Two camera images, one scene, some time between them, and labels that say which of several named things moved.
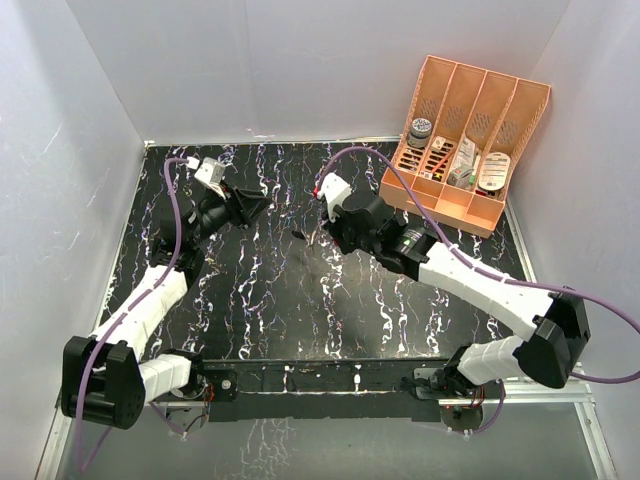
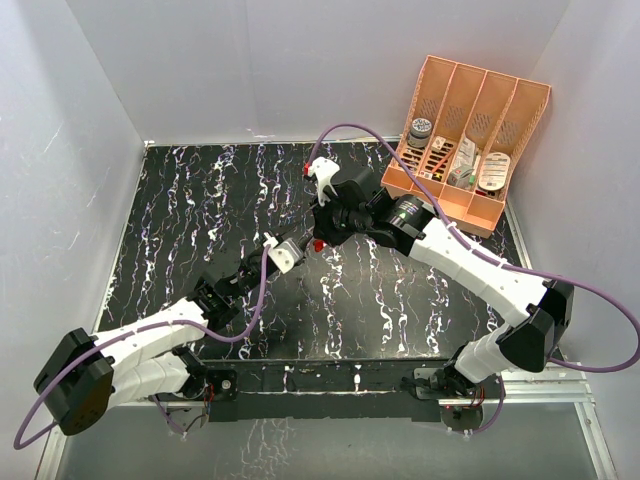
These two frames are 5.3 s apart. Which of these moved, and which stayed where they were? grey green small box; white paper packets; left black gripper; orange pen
Moved: left black gripper
Stayed: orange pen; white paper packets; grey green small box
